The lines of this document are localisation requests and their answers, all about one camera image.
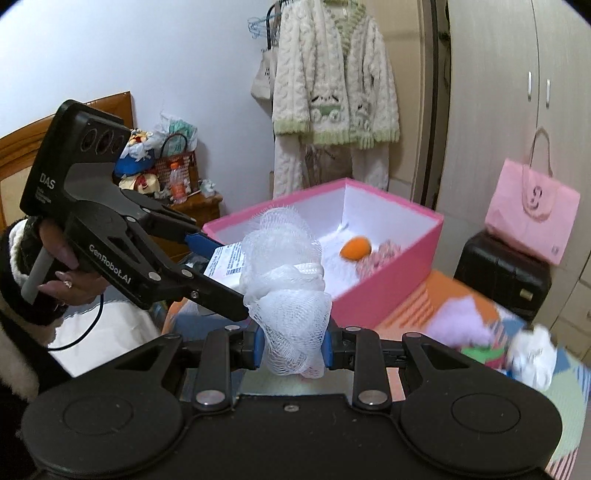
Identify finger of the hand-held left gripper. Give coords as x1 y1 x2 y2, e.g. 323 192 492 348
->
120 188 223 257
157 261 253 322

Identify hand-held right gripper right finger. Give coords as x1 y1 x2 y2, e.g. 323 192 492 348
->
322 325 472 412

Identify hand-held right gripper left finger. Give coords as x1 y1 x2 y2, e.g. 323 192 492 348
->
113 322 266 412

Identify white labelled packet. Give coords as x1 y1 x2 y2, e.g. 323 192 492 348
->
203 244 246 278

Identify white mesh bath sponge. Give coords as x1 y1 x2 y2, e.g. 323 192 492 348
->
239 207 334 380

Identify pink cardboard box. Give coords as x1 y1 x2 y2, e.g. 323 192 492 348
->
202 178 444 331

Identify white plush toy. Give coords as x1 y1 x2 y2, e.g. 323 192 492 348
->
505 324 560 389

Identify person's left forearm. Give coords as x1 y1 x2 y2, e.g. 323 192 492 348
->
0 219 70 403

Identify person's left hand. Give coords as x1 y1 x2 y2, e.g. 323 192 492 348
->
37 218 110 306

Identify wooden nightstand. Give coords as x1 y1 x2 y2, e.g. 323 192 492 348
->
164 191 223 261

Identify orange drink bottle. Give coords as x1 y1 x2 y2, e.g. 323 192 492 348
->
168 161 188 205

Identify checked basket bag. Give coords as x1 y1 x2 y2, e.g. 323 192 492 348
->
158 133 200 197

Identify orange ball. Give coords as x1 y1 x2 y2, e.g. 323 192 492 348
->
340 236 373 260

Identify wooden headboard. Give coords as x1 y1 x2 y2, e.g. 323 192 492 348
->
0 91 136 232

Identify white plastic bag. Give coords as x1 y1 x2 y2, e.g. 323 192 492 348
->
158 110 199 155

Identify white fleece pants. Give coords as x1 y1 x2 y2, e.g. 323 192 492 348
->
271 134 391 200

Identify cream canvas tote bag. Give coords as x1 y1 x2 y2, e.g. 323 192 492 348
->
250 45 279 101

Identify black suitcase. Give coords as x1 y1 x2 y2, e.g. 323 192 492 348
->
454 231 553 322

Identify white knit cardigan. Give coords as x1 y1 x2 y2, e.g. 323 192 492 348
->
270 0 400 151

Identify blue clothes hanger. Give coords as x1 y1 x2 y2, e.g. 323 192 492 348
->
246 2 283 38

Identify colourful patchwork mat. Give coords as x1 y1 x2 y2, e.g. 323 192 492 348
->
372 270 588 476

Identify pink tote bag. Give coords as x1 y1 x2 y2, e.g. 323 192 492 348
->
484 128 581 265

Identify beige wardrobe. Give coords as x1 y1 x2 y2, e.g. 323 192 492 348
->
427 0 591 352

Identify black cable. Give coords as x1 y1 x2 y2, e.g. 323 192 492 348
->
46 293 105 352

